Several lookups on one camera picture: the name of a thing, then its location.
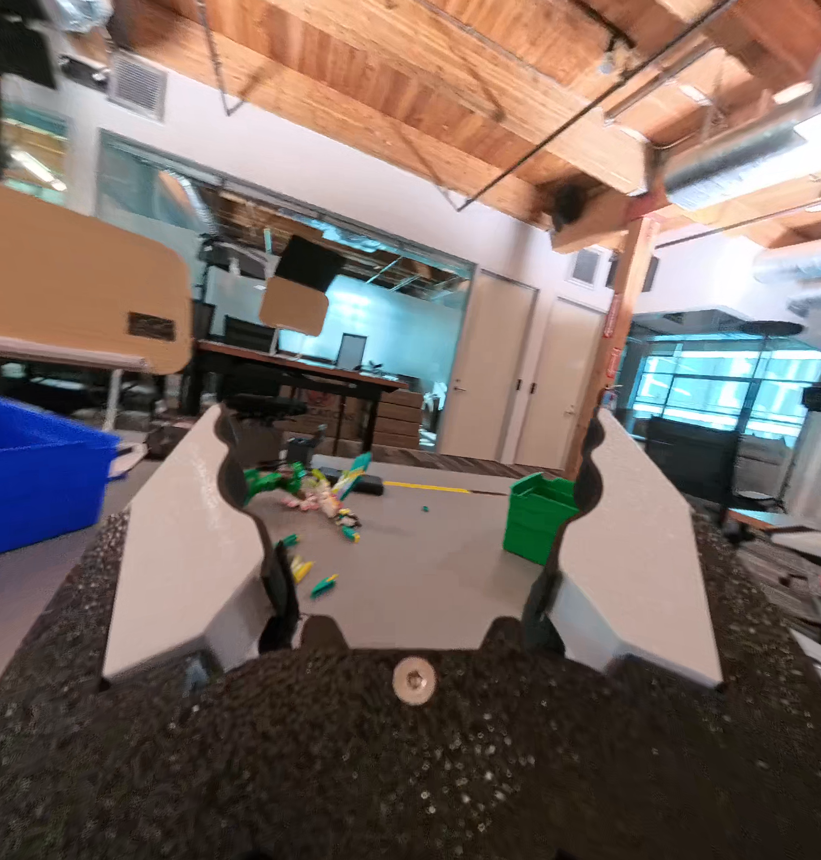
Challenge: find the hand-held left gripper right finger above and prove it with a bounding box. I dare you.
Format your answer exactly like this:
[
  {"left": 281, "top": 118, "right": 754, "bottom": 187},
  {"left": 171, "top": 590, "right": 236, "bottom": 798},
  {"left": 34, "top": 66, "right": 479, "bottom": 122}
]
[{"left": 521, "top": 406, "right": 725, "bottom": 691}]

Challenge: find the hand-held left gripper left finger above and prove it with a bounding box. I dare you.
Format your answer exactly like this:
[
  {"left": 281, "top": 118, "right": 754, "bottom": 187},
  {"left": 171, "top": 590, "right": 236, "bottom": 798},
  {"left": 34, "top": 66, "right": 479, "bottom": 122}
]
[{"left": 101, "top": 403, "right": 302, "bottom": 681}]

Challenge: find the green lego build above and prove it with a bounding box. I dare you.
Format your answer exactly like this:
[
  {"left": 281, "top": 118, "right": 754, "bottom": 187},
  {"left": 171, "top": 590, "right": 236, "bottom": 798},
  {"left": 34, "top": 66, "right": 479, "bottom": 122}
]
[{"left": 242, "top": 464, "right": 311, "bottom": 506}]

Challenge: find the pile of lego pieces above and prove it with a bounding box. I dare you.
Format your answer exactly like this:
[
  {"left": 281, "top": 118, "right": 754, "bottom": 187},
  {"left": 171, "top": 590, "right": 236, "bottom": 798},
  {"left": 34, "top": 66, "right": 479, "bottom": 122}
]
[{"left": 281, "top": 451, "right": 374, "bottom": 544}]

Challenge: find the green plastic bin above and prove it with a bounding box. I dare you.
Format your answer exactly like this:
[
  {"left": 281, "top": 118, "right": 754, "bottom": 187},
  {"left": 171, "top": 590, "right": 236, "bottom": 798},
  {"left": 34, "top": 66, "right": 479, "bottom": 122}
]
[{"left": 502, "top": 472, "right": 581, "bottom": 566}]

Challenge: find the dark armchair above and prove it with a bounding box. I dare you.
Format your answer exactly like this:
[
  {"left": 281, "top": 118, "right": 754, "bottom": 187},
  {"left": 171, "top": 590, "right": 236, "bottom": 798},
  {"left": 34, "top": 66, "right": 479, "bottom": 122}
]
[{"left": 642, "top": 415, "right": 742, "bottom": 499}]

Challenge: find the black swivel chair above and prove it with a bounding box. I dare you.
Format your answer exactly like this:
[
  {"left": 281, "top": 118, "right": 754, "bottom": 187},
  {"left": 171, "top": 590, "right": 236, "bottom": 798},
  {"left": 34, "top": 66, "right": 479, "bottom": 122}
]
[{"left": 224, "top": 316, "right": 308, "bottom": 426}]

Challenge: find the blue plastic bin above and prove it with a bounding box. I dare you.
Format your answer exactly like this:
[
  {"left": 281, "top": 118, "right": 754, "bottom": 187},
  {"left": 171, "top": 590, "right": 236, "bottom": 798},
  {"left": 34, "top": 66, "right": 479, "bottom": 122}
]
[{"left": 0, "top": 396, "right": 121, "bottom": 560}]

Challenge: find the beige door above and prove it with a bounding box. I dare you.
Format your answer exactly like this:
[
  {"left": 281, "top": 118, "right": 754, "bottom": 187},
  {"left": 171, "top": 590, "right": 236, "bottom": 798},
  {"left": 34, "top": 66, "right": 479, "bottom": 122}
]
[
  {"left": 440, "top": 269, "right": 540, "bottom": 466},
  {"left": 514, "top": 296, "right": 608, "bottom": 473}
]

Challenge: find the flat black bar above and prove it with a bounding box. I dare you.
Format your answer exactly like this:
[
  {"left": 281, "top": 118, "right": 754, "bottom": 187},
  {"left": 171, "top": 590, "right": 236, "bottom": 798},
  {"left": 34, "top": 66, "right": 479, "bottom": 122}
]
[{"left": 313, "top": 470, "right": 385, "bottom": 497}]

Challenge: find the dark wooden conference table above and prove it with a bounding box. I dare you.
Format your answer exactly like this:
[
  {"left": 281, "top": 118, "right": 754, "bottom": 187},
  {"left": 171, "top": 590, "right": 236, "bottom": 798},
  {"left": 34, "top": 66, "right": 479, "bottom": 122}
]
[{"left": 194, "top": 339, "right": 409, "bottom": 459}]

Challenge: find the stack of cardboard boxes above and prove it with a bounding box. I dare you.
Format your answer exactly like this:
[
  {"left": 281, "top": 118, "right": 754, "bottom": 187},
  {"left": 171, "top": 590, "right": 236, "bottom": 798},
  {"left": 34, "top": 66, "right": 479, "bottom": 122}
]
[{"left": 276, "top": 385, "right": 425, "bottom": 452}]

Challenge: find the small tan rounded panel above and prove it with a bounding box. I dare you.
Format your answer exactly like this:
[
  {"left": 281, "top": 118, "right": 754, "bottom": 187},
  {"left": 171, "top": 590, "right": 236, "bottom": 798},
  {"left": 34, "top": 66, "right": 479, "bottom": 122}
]
[{"left": 259, "top": 275, "right": 330, "bottom": 337}]

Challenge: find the large tan rounded panel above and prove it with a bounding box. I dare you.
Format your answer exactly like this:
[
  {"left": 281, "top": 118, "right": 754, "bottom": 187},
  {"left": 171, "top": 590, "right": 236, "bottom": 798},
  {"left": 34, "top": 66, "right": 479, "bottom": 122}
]
[{"left": 0, "top": 180, "right": 194, "bottom": 376}]

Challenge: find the ceiling air vent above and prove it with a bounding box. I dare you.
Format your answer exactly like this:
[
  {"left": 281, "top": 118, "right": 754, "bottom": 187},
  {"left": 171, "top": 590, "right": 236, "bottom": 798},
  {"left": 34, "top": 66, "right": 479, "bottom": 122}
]
[{"left": 107, "top": 52, "right": 169, "bottom": 123}]

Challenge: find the wooden post with red sign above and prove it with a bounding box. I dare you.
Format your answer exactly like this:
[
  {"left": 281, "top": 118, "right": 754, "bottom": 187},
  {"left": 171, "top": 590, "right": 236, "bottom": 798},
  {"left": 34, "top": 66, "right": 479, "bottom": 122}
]
[{"left": 564, "top": 214, "right": 657, "bottom": 479}]

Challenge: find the silver ventilation duct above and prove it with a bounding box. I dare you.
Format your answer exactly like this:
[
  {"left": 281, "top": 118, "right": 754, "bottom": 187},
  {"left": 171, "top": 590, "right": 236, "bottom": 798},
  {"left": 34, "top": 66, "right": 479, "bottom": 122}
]
[{"left": 658, "top": 101, "right": 821, "bottom": 211}]

